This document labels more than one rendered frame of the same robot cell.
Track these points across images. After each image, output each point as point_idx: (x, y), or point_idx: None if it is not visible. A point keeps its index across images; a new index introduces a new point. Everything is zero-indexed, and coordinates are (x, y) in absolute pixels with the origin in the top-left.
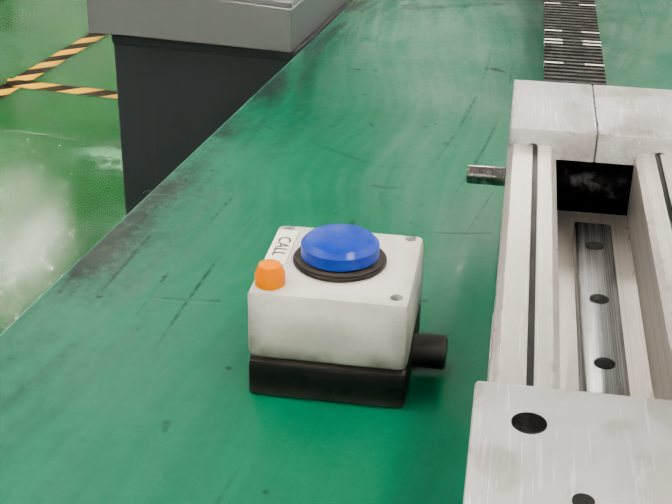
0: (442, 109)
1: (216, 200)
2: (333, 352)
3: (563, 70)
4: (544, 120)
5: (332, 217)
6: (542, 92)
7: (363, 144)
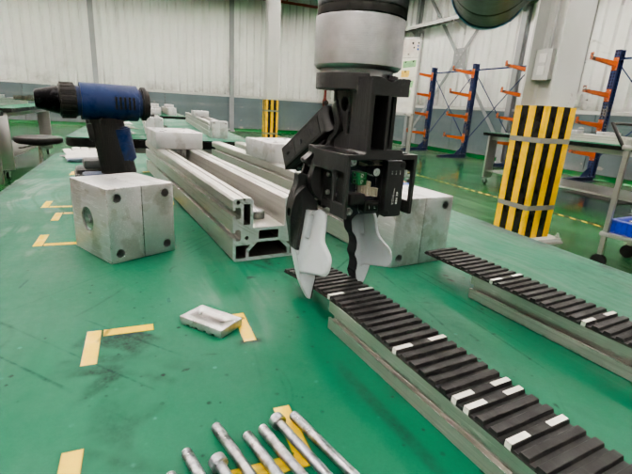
0: (608, 311)
1: (519, 243)
2: None
3: (582, 305)
4: (407, 186)
5: (480, 245)
6: (432, 193)
7: (559, 276)
